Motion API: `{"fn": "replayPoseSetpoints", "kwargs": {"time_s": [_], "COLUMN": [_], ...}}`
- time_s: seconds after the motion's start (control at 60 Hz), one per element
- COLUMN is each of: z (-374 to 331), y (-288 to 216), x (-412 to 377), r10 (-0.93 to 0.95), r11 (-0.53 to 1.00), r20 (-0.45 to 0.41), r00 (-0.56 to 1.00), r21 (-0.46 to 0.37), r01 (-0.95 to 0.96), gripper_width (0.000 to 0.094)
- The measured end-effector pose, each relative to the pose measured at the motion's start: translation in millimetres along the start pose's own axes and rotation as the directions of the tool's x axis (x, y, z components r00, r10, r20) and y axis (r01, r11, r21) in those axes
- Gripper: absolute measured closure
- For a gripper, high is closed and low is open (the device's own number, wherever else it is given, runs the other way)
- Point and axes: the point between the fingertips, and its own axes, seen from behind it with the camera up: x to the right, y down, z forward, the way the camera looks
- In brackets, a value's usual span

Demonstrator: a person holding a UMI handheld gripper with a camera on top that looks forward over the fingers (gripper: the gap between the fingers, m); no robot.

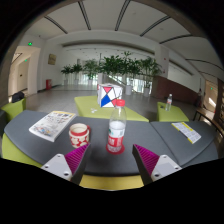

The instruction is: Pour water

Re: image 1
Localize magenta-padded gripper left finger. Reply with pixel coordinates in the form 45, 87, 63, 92
41, 143, 92, 185

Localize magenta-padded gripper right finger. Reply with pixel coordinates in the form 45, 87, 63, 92
132, 143, 183, 185

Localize red-capped clear water bottle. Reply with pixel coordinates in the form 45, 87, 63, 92
106, 99, 128, 154

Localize small clear water bottle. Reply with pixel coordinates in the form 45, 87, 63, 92
165, 93, 174, 112

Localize red and white patterned cup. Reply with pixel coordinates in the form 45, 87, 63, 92
68, 122, 91, 149

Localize large printed magazine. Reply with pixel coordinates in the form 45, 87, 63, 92
28, 110, 77, 143

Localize small lime green square seat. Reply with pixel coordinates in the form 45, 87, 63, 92
156, 101, 190, 123

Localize yellow-green upholstered seat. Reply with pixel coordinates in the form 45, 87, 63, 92
79, 174, 145, 191

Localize large lime green seat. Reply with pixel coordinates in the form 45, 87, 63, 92
73, 95, 150, 123

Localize dark framed chair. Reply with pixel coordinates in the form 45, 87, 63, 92
193, 107, 224, 135

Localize dark grey seat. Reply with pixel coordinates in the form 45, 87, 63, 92
0, 109, 7, 138

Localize lime green stool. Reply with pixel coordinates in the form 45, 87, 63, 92
0, 98, 28, 122

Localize black bag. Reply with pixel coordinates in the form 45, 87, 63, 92
11, 91, 26, 103

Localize red white blue geometric box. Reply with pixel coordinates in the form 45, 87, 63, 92
96, 83, 124, 108

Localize framed wall picture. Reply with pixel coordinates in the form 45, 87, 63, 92
47, 53, 57, 66

